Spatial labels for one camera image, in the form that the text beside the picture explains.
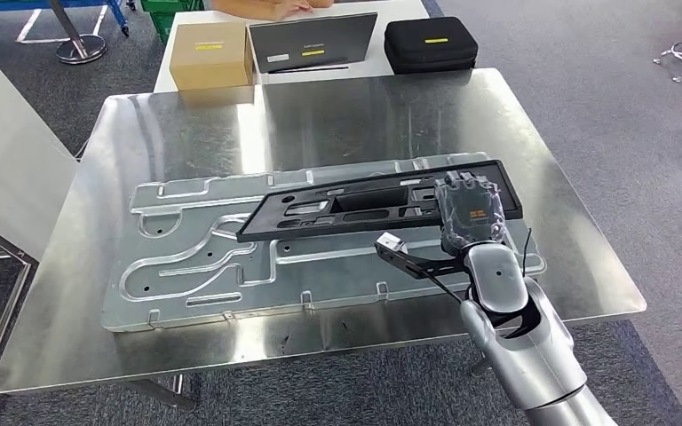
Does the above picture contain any person's hand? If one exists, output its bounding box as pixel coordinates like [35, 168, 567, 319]
[273, 0, 319, 21]

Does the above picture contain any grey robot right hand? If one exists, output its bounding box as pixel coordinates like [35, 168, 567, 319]
[433, 170, 507, 256]

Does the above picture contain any black plastic plate holder part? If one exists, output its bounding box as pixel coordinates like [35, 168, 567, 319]
[235, 159, 524, 243]

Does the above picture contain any steel workbench table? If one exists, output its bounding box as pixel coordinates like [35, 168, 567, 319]
[0, 67, 648, 413]

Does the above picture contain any grey laptop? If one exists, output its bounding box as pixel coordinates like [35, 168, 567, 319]
[248, 12, 379, 75]

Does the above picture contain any brown cardboard box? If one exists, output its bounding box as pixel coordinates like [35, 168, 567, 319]
[168, 21, 256, 92]

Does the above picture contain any green plastic crate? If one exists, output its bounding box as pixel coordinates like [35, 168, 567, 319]
[139, 0, 207, 43]

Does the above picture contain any black zip case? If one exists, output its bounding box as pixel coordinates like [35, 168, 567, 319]
[383, 16, 480, 75]

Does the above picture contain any white floor tape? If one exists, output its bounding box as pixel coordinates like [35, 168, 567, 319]
[16, 4, 110, 45]

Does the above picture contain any blue metal cart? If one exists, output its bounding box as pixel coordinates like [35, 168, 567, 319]
[0, 0, 133, 37]

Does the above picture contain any stamped metal plate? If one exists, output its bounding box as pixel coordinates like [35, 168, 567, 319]
[99, 151, 548, 334]

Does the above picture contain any thin black cable tie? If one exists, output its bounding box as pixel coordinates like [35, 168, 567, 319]
[519, 227, 534, 272]

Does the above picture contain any black camera cable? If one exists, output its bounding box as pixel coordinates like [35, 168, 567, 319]
[420, 267, 465, 304]

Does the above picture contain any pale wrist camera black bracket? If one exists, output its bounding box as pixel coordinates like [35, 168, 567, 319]
[374, 231, 472, 280]

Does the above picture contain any chrome stanchion post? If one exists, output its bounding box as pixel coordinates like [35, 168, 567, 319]
[46, 0, 108, 66]

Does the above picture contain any steel tube frame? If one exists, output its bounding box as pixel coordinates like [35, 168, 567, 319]
[0, 211, 39, 426]

